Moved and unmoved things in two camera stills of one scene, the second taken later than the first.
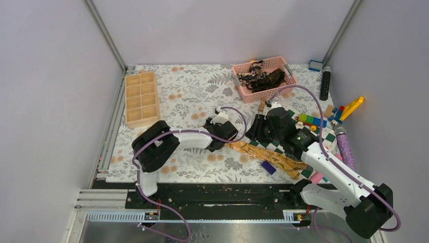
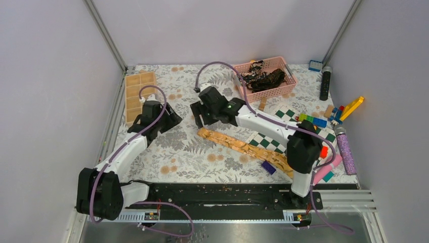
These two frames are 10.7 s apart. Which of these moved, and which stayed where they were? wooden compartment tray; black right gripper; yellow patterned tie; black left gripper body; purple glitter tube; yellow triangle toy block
Moved: black left gripper body; black right gripper
Stayed: yellow patterned tie; wooden compartment tray; purple glitter tube; yellow triangle toy block
